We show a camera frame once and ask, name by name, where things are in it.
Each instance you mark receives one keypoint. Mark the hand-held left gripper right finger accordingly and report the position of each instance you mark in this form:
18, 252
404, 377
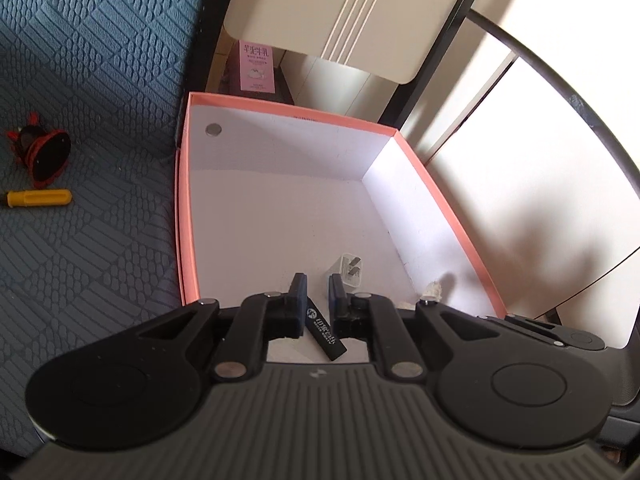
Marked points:
335, 297

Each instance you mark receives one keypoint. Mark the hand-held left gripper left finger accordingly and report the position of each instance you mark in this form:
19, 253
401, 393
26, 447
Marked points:
300, 302

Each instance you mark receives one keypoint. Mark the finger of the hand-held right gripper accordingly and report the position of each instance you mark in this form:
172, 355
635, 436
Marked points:
560, 332

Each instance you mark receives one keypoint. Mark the small white charger plug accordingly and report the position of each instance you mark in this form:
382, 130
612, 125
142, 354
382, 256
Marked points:
347, 270

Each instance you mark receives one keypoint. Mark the white coral-shaped piece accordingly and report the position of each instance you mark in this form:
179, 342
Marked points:
432, 291

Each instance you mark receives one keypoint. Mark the pink cardboard box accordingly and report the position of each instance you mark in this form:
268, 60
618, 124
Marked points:
300, 200

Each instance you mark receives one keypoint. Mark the round silver magnet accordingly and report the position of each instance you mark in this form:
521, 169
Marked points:
214, 129

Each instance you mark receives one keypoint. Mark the pink carton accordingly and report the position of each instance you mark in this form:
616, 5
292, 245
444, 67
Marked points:
256, 67

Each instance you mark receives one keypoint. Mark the black curved hoop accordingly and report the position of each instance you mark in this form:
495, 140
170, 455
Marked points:
575, 90

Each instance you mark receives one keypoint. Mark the blue textured mat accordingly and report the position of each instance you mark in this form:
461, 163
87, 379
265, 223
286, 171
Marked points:
100, 110

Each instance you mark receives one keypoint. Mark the beige folding chair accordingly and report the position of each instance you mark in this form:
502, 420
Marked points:
200, 35

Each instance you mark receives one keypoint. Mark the red black coiled spring part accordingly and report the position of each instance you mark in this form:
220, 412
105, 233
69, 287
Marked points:
45, 155

